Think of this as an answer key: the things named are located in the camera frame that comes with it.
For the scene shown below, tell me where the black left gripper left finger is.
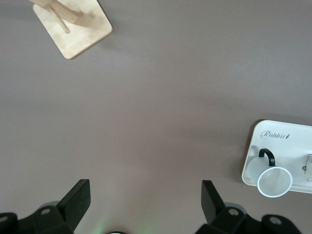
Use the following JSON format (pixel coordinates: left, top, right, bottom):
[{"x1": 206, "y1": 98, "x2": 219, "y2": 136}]
[{"x1": 0, "y1": 179, "x2": 92, "y2": 234}]

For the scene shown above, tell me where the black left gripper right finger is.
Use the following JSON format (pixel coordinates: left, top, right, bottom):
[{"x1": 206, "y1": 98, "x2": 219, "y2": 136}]
[{"x1": 195, "y1": 179, "x2": 301, "y2": 234}]

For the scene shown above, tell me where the white smiley cup black handle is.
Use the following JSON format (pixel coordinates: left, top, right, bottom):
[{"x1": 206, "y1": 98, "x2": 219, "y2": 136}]
[{"x1": 247, "y1": 148, "x2": 293, "y2": 197}]

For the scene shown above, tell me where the wooden cup rack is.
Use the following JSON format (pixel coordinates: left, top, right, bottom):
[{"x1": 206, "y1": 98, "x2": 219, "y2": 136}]
[{"x1": 28, "y1": 0, "x2": 114, "y2": 60}]

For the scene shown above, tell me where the white rabbit print tray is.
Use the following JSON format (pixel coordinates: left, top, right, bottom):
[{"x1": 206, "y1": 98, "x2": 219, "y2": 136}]
[{"x1": 241, "y1": 119, "x2": 312, "y2": 195}]

